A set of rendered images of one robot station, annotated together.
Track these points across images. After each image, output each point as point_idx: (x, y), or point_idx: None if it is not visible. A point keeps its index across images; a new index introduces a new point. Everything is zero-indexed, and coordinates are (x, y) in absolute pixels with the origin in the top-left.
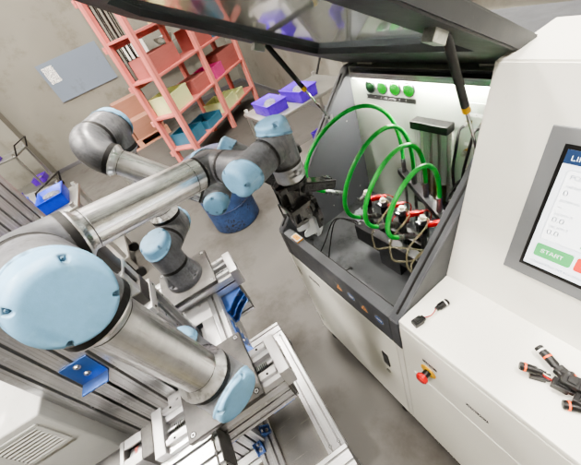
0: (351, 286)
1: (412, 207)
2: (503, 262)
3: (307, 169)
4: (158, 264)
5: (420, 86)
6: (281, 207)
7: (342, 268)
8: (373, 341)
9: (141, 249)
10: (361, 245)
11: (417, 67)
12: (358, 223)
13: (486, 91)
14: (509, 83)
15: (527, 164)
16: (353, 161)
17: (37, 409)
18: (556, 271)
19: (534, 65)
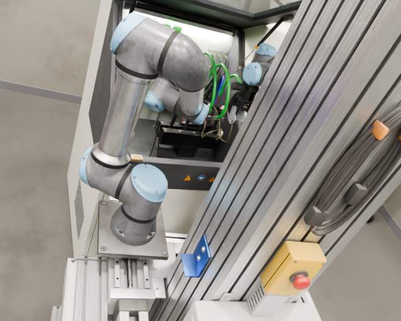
0: (209, 165)
1: (144, 117)
2: None
3: None
4: (161, 202)
5: (186, 28)
6: (247, 101)
7: (191, 160)
8: (193, 215)
9: (155, 190)
10: (153, 152)
11: (186, 16)
12: (164, 130)
13: (223, 37)
14: (270, 37)
15: None
16: (216, 74)
17: (307, 303)
18: None
19: (278, 33)
